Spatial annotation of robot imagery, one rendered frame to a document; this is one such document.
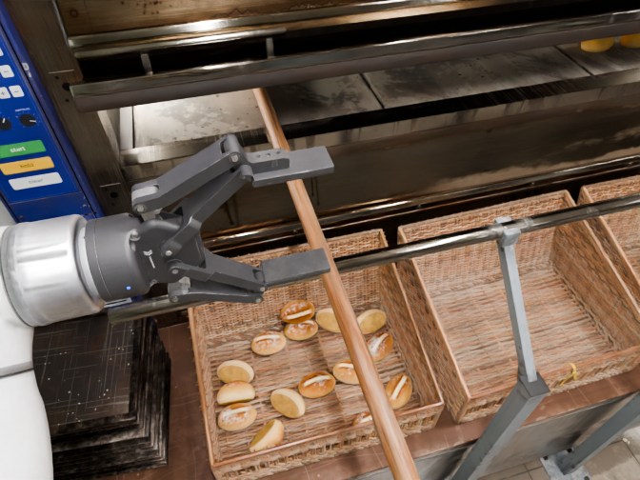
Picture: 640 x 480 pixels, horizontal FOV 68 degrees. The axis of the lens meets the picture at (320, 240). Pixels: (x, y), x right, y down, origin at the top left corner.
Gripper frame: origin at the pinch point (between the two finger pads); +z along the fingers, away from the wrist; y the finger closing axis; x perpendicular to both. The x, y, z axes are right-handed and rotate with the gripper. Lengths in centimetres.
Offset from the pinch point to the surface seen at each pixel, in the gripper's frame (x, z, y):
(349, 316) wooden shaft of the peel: -5.5, 6.5, 28.3
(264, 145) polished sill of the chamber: -55, 3, 32
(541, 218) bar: -18, 49, 32
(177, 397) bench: -32, -30, 91
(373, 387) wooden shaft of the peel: 6.0, 6.2, 28.4
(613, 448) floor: 2, 112, 149
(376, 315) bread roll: -38, 28, 84
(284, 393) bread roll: -22, -3, 84
